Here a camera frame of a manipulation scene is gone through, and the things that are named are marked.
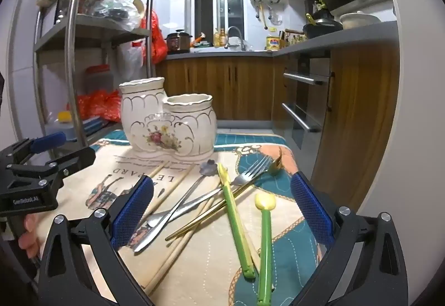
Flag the kitchen window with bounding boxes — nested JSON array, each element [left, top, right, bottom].
[[191, 0, 246, 44]]

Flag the metal faucet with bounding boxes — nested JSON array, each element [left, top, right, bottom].
[[225, 26, 246, 51]]

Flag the silver spoon with flower handle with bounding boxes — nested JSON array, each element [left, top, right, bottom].
[[133, 159, 218, 253]]

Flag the metal shelf rack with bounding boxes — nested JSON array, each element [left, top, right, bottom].
[[33, 0, 159, 162]]

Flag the printed tablecloth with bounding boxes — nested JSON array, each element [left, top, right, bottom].
[[33, 128, 331, 306]]

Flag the hanging red plastic bag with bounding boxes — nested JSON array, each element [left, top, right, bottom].
[[140, 9, 168, 65]]

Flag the person's left hand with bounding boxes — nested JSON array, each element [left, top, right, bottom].
[[17, 214, 41, 261]]

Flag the built-in oven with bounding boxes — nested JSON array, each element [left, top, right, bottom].
[[281, 48, 336, 152]]

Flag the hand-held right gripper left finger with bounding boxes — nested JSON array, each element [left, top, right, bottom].
[[36, 175, 154, 306]]

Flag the red plastic bag on shelf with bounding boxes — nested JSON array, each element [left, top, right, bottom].
[[77, 89, 123, 123]]

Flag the green spoon with yellow head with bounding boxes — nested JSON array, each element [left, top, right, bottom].
[[255, 193, 277, 305]]

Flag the silver fork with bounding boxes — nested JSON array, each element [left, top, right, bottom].
[[148, 155, 273, 228]]

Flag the hanging white plastic bag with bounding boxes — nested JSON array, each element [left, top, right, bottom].
[[117, 42, 144, 81]]

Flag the white floral ceramic utensil holder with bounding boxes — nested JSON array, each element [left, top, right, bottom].
[[119, 77, 218, 162]]

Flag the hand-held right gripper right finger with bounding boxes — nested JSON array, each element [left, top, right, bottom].
[[290, 171, 409, 306]]

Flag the cooking oil bottle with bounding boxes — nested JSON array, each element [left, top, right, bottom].
[[213, 28, 229, 48]]

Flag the clear plastic bag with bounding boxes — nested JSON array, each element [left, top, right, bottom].
[[91, 0, 146, 30]]

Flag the grey kitchen countertop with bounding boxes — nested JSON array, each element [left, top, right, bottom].
[[166, 21, 399, 62]]

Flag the long green yellow plastic utensil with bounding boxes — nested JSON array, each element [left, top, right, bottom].
[[217, 163, 256, 280]]

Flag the black wok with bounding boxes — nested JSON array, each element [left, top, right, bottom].
[[302, 18, 343, 39]]

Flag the wooden base cabinets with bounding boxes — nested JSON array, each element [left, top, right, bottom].
[[155, 46, 400, 227]]

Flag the row of condiment bottles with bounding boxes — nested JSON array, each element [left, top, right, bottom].
[[280, 29, 307, 46]]

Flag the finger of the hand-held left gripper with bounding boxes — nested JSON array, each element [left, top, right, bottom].
[[0, 133, 67, 168], [5, 147, 97, 196]]

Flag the dark red rice cooker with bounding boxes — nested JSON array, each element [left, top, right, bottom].
[[166, 29, 193, 53]]

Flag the red lid plastic container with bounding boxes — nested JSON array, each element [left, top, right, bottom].
[[84, 65, 114, 95]]

